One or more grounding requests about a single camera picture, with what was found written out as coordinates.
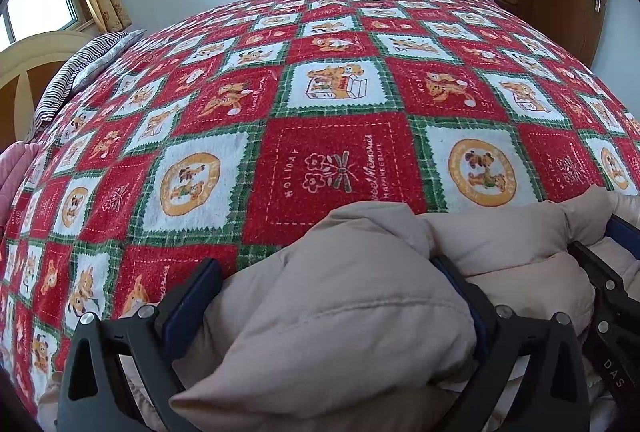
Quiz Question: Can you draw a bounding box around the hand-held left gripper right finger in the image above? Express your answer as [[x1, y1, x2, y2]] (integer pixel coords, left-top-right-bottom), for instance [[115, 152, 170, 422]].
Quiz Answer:
[[430, 255, 591, 432]]

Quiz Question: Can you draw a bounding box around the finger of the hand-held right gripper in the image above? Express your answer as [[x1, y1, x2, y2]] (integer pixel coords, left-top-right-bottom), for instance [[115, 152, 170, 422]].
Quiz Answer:
[[569, 239, 640, 313], [605, 215, 640, 260]]

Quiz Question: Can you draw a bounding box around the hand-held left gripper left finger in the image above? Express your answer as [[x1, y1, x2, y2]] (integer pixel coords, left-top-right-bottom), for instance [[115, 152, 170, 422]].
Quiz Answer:
[[56, 257, 224, 432]]

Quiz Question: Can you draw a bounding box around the beige quilted down jacket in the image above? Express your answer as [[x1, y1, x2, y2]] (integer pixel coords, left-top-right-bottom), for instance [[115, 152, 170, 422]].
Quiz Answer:
[[120, 185, 640, 432]]

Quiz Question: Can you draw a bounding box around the pink folded quilt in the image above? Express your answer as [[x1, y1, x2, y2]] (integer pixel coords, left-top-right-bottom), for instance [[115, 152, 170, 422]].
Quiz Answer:
[[0, 141, 42, 235]]

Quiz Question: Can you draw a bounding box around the red printed bear blanket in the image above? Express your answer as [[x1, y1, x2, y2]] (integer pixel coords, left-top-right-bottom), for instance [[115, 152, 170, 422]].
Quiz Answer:
[[0, 0, 640, 425]]

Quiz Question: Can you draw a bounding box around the striped pillow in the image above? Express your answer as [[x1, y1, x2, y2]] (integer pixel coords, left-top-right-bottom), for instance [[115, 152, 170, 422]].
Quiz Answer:
[[31, 30, 147, 126]]

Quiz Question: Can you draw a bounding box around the wooden bed headboard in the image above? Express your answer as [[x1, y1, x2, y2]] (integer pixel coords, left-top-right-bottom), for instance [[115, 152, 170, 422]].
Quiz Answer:
[[0, 30, 97, 154]]

